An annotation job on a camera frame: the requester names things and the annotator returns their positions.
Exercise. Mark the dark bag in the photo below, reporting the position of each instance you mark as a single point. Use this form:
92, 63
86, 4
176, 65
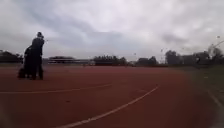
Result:
21, 73

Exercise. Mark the low long building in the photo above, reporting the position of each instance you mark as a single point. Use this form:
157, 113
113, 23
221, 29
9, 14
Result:
66, 60

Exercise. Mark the row of dark trees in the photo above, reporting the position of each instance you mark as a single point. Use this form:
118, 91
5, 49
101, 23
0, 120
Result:
108, 60

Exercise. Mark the grass strip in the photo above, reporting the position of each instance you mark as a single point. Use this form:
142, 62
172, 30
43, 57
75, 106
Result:
211, 83

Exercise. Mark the trees and buildings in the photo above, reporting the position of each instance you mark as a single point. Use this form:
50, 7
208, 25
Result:
193, 58

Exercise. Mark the person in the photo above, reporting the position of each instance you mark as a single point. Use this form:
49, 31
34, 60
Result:
38, 50
28, 61

